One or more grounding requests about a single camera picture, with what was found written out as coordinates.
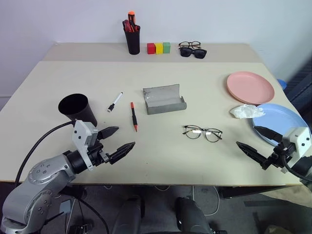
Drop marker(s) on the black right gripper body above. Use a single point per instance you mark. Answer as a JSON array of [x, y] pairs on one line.
[[276, 156]]

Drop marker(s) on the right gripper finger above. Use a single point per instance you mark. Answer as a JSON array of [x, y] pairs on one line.
[[268, 134], [251, 152]]

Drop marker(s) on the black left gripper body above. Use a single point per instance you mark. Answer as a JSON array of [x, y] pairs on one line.
[[97, 154]]

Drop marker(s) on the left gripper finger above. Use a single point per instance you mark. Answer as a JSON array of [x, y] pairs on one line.
[[122, 151], [109, 131]]

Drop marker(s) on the white marker with black cap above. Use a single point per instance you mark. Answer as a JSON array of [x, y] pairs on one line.
[[116, 101]]

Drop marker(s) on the thin dark-framed clear glasses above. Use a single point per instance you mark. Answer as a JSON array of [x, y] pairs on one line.
[[192, 134]]

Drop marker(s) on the grey glasses case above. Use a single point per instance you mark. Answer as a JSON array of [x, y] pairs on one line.
[[165, 102]]

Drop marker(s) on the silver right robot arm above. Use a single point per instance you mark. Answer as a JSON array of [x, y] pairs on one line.
[[304, 168]]

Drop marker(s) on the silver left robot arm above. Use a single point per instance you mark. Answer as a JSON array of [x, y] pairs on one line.
[[44, 175]]

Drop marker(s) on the blue plate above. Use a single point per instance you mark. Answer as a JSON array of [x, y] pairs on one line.
[[280, 117]]

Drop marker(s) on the crumpled white tissue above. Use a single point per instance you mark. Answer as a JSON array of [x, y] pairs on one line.
[[246, 111]]

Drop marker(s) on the wide black plastic cup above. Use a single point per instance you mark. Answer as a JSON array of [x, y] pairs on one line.
[[80, 114]]

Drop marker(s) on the pink plate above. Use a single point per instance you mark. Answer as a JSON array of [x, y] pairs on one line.
[[249, 86]]

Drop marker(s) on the blue round object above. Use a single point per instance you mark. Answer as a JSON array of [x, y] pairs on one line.
[[283, 84]]

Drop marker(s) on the dark ribbed panel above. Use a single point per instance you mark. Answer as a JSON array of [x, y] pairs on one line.
[[301, 87]]

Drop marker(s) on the small grey box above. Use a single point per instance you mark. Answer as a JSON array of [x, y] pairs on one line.
[[65, 206]]

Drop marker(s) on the grey rounded shape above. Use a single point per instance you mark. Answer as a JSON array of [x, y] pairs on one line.
[[129, 214]]

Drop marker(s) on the black rounded shape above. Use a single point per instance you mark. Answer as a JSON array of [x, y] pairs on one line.
[[192, 217]]

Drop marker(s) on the tall black pen holder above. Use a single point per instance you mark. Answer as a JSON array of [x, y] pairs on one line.
[[132, 42]]

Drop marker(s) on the red block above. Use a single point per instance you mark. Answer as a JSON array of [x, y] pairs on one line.
[[151, 48]]

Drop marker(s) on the yellow block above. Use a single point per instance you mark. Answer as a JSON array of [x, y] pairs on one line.
[[159, 48]]

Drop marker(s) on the green block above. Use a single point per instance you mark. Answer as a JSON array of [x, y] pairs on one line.
[[166, 47]]

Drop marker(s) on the black sunglasses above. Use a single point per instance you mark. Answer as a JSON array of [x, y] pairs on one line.
[[186, 52]]

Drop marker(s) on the brown-framed clear glasses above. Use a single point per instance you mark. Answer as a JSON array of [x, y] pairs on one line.
[[183, 44]]

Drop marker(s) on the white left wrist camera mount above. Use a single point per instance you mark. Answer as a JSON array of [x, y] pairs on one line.
[[80, 132]]

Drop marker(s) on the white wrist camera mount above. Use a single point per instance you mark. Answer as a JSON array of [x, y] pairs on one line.
[[80, 132], [298, 139]]

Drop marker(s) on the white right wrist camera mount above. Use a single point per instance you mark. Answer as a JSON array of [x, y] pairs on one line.
[[298, 139]]

